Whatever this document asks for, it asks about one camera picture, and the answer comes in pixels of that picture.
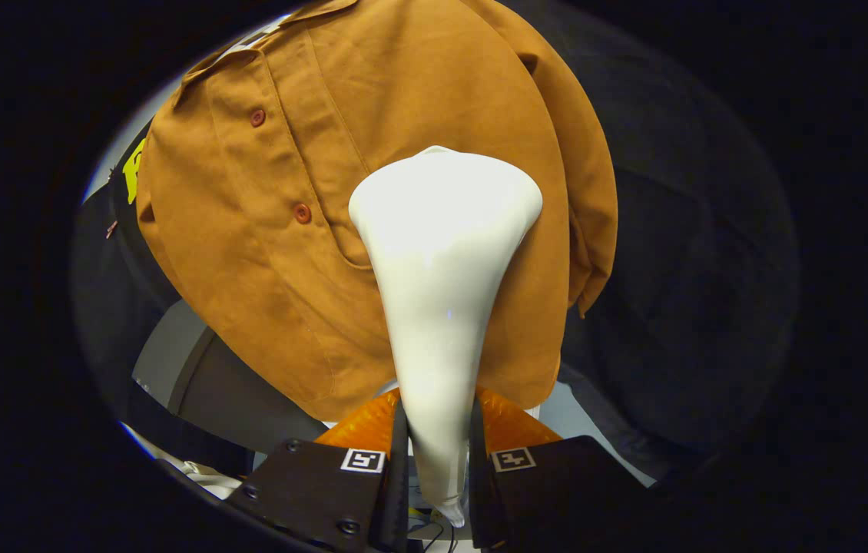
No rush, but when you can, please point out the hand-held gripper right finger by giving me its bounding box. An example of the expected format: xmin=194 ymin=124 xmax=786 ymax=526
xmin=467 ymin=386 xmax=654 ymax=553

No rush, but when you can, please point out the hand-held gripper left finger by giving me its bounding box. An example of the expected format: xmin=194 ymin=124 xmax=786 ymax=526
xmin=227 ymin=386 xmax=410 ymax=553

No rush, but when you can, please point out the orange button-up shirt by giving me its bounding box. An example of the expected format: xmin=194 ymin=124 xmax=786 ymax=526
xmin=134 ymin=0 xmax=619 ymax=423

